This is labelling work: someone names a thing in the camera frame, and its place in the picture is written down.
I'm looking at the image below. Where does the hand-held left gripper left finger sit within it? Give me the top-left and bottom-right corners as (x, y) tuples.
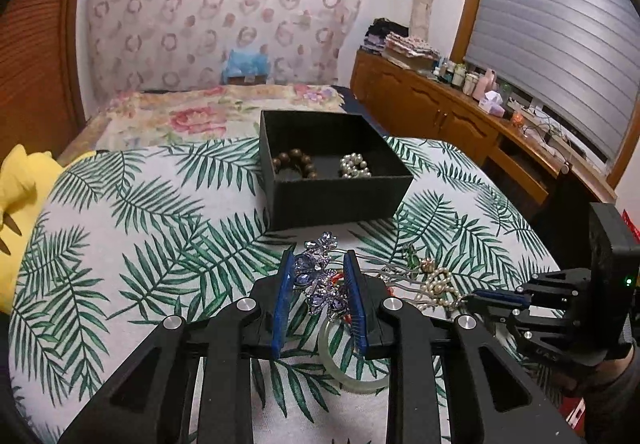
(57, 248), (301, 444)

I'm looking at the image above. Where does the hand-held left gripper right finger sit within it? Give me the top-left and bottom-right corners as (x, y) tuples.
(342, 249), (586, 444)

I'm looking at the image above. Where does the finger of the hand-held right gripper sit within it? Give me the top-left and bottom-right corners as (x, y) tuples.
(469, 268), (589, 308)
(479, 307), (572, 361)

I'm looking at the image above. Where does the red cord bracelet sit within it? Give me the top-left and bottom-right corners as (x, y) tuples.
(329, 274), (347, 325)

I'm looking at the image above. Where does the purple crystal hair comb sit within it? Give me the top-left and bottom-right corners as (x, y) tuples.
(294, 231), (418, 316)

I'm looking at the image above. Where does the pale green jade bangle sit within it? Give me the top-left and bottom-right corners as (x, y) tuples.
(318, 317), (391, 395)

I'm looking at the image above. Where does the cream pearl strand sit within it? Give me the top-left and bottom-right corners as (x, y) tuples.
(417, 267), (474, 311)

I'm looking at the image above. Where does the black jewelry box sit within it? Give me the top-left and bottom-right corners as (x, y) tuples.
(259, 109), (415, 232)

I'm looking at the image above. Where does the person's right hand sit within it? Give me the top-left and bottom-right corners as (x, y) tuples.
(552, 364), (618, 398)

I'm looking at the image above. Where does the palm leaf print blanket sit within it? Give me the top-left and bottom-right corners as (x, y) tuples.
(9, 137), (569, 444)

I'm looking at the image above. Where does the wooden sideboard cabinet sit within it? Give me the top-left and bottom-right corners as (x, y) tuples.
(350, 49), (619, 226)

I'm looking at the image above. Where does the pink tissue box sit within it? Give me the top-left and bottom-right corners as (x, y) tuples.
(478, 91), (507, 118)

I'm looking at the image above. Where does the floral quilt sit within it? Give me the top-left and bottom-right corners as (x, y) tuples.
(97, 84), (347, 153)

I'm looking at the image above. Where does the row of cosmetic bottles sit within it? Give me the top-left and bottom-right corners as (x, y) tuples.
(431, 56), (501, 98)

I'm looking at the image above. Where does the blue plush toy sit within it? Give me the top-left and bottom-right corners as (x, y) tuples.
(222, 48), (272, 86)

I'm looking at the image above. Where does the grey window blind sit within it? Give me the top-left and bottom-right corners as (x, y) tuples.
(464, 0), (640, 166)

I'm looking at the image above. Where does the stack of folded clothes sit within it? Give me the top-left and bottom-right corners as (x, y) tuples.
(363, 17), (442, 71)

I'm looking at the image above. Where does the yellow plush toy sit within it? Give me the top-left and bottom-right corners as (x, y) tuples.
(0, 144), (97, 316)

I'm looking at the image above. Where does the louvered wooden wardrobe door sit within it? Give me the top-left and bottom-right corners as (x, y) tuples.
(0, 0), (94, 161)

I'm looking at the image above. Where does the brown wooden bead bracelet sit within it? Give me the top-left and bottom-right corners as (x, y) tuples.
(271, 149), (319, 180)

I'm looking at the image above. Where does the white pearl bracelet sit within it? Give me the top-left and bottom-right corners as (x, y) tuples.
(338, 153), (373, 179)

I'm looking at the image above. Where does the ring patterned curtain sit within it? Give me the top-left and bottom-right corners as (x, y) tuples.
(86, 0), (367, 98)

